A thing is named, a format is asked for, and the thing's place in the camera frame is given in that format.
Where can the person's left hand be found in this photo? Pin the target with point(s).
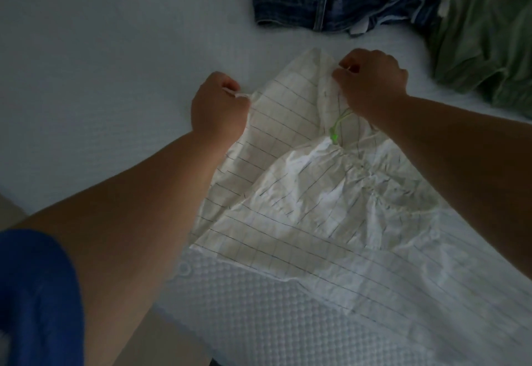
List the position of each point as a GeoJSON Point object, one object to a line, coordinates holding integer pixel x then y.
{"type": "Point", "coordinates": [214, 106]}

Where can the person's right hand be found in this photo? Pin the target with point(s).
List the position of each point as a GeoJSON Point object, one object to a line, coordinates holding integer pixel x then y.
{"type": "Point", "coordinates": [374, 85]}

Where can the person's right thumb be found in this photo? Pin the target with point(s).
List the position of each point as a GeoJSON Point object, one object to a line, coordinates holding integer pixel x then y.
{"type": "Point", "coordinates": [341, 78]}

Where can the person's left thumb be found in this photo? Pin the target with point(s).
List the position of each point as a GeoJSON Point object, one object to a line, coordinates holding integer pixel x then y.
{"type": "Point", "coordinates": [230, 84]}

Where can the white checked dress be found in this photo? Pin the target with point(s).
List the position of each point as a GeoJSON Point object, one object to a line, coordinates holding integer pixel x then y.
{"type": "Point", "coordinates": [316, 195]}

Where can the person's right forearm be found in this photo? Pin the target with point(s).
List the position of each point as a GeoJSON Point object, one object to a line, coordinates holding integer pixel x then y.
{"type": "Point", "coordinates": [461, 157]}

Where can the person's left forearm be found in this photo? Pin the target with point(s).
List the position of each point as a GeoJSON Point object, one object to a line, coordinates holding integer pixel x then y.
{"type": "Point", "coordinates": [124, 228]}

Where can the green hanging loop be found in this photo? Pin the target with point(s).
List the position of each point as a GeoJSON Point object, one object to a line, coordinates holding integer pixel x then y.
{"type": "Point", "coordinates": [338, 124]}

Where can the white textured mattress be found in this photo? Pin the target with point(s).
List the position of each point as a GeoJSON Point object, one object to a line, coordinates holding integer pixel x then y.
{"type": "Point", "coordinates": [104, 87]}

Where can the green garment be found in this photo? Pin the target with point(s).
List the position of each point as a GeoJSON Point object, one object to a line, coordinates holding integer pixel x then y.
{"type": "Point", "coordinates": [486, 33]}

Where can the blue shirt sleeve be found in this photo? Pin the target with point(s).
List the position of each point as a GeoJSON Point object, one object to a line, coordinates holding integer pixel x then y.
{"type": "Point", "coordinates": [35, 299]}

